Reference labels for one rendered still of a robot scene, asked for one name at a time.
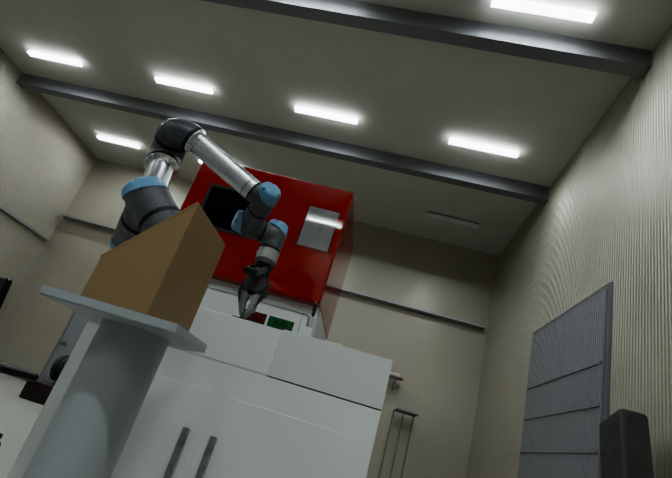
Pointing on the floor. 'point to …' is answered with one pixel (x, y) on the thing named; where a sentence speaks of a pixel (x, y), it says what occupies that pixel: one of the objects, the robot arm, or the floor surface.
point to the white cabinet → (226, 425)
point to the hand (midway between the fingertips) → (243, 314)
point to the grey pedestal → (104, 388)
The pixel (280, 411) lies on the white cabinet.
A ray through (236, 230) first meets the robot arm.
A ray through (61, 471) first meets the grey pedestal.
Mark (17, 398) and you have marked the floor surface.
